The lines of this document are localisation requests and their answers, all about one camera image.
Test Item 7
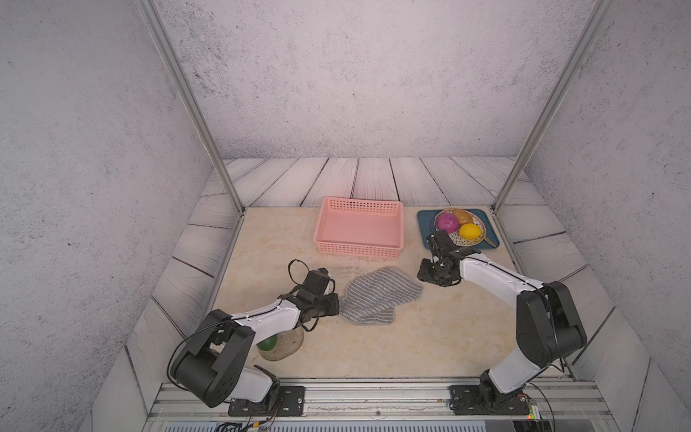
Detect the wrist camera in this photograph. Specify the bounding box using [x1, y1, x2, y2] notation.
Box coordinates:
[302, 268, 332, 296]
[426, 230, 480, 260]

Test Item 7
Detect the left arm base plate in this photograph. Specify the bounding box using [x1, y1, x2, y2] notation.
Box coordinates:
[228, 385, 305, 418]

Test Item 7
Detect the purple round fruit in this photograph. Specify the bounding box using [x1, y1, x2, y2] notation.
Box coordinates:
[435, 212, 460, 234]

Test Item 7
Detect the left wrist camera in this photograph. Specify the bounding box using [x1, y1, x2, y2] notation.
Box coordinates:
[302, 268, 332, 296]

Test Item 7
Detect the green ball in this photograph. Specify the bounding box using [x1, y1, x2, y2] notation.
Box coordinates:
[257, 334, 278, 352]

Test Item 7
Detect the translucent glass bowl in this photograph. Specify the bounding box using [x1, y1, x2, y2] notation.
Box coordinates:
[258, 328, 304, 362]

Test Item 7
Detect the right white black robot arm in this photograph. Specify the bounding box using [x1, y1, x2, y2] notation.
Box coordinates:
[417, 250, 588, 406]

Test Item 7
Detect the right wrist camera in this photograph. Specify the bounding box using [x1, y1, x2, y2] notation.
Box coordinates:
[426, 230, 480, 260]

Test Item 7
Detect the pink plastic basket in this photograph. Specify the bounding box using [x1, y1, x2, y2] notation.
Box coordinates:
[313, 196, 405, 259]

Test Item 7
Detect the patterned round plate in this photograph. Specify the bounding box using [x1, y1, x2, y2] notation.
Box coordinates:
[434, 208, 487, 247]

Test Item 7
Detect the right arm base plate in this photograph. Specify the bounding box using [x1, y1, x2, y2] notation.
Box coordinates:
[449, 383, 531, 416]

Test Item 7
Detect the yellow lemon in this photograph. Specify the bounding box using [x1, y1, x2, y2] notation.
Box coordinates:
[458, 223, 483, 241]

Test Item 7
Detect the teal tray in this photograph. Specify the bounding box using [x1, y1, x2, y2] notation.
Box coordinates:
[417, 208, 501, 250]

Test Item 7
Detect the aluminium front rail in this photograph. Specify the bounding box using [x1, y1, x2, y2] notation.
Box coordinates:
[141, 377, 622, 432]

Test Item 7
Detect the aluminium frame post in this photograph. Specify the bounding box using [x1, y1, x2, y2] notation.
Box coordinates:
[135, 0, 246, 215]
[491, 0, 615, 213]

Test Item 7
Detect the left aluminium frame post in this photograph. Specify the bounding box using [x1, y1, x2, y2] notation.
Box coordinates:
[135, 0, 246, 215]

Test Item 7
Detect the orange brown fruit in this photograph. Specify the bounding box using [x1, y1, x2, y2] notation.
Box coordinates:
[453, 209, 474, 226]

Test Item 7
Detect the right aluminium frame post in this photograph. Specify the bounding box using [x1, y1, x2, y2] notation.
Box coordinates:
[491, 0, 615, 213]

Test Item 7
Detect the grey striped dishcloth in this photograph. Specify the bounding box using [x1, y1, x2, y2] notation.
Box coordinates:
[339, 267, 423, 326]

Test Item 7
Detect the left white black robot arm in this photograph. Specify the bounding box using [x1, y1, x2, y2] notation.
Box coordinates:
[167, 288, 339, 413]

